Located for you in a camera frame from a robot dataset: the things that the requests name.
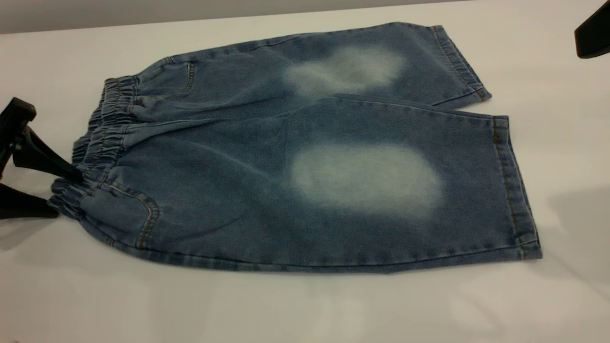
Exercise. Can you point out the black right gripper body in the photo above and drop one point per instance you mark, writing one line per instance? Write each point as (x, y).
(595, 35)

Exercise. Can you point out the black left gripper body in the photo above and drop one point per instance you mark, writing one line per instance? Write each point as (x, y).
(16, 116)

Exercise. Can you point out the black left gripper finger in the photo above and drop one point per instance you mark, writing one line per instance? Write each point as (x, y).
(21, 206)
(43, 159)

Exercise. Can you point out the blue denim shorts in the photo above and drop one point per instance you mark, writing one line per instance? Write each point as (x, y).
(248, 190)

